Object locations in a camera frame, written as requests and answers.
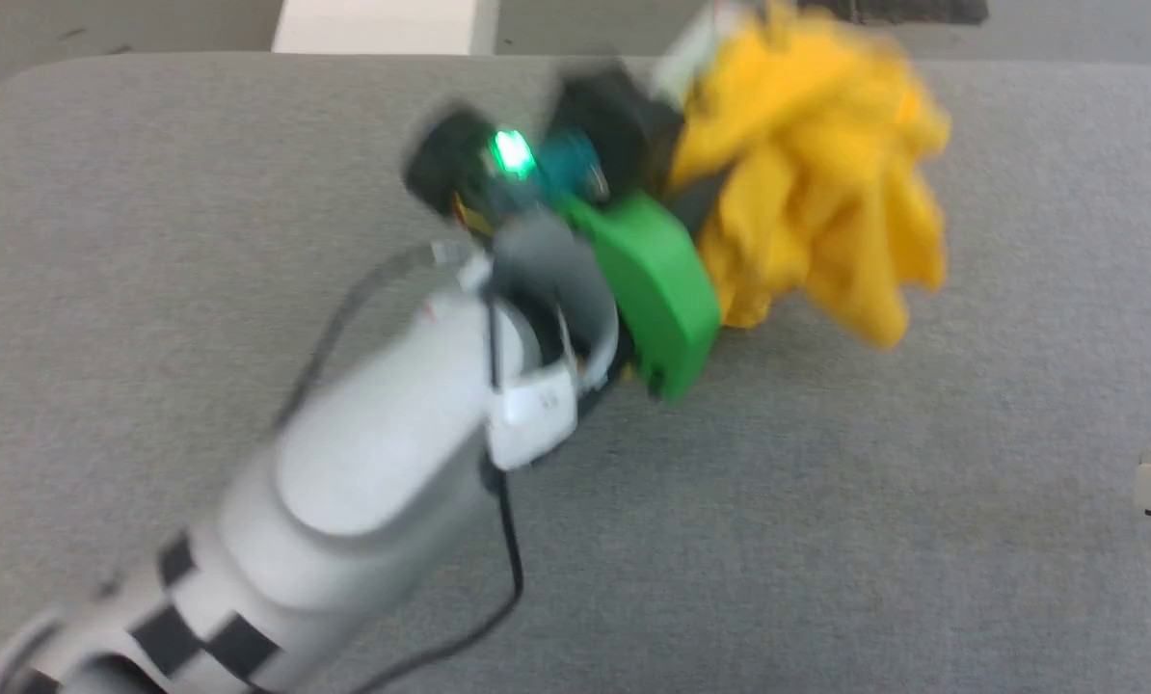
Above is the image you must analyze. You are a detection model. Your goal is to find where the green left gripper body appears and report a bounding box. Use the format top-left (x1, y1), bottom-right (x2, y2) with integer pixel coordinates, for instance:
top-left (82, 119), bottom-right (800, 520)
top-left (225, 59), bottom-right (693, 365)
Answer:
top-left (494, 191), bottom-right (721, 401)

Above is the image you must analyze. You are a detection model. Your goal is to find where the yellow t-shirt garment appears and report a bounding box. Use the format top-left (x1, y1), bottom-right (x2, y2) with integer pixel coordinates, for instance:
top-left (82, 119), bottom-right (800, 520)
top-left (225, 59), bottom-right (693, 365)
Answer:
top-left (667, 0), bottom-right (952, 350)

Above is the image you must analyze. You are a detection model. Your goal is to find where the black floor tape patch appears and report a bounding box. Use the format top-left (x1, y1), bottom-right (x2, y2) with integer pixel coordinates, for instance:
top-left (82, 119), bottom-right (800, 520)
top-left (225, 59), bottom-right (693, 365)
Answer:
top-left (797, 0), bottom-right (989, 26)

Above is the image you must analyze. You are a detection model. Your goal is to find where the white box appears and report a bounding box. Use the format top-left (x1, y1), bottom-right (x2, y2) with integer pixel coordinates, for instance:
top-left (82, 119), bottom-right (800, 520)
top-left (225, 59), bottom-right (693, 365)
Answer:
top-left (272, 0), bottom-right (499, 55)

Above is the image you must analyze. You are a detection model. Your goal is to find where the teal cable connector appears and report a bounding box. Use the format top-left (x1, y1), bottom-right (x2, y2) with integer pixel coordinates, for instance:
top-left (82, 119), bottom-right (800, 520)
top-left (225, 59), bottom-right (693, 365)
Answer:
top-left (535, 133), bottom-right (607, 201)

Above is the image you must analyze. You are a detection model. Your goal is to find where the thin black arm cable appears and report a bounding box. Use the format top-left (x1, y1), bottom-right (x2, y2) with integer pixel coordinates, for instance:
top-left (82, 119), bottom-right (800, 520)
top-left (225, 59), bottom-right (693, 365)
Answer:
top-left (275, 246), bottom-right (524, 694)

